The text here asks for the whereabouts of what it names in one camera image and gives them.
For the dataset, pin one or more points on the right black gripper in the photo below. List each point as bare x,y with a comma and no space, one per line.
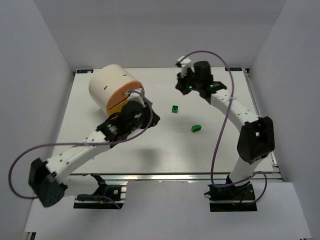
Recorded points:
183,86

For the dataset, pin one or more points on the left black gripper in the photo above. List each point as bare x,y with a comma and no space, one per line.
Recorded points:
152,118

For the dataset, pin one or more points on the yellow drawer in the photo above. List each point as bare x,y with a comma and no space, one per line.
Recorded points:
117,108

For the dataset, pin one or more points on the orange top drawer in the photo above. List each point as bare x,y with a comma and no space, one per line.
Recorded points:
117,92

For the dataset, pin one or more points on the green square lego brick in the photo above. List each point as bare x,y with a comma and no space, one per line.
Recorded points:
174,109

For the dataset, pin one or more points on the cream round drawer cabinet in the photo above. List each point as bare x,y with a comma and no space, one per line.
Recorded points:
100,79

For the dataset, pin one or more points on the green curved lego brick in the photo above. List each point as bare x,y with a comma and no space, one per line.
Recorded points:
196,128

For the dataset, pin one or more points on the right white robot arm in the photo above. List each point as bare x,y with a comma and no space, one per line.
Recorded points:
256,134

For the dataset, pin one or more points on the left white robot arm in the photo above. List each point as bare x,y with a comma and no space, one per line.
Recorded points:
51,180

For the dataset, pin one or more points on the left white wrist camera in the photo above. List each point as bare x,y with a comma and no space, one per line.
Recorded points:
136,94

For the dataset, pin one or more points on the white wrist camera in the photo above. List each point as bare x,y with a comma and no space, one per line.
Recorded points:
183,63
136,94

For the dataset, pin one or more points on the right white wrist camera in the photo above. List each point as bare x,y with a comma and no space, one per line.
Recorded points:
183,63

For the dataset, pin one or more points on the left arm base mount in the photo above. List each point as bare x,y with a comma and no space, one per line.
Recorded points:
101,196

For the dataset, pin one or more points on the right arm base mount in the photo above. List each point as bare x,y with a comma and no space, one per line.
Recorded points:
232,198

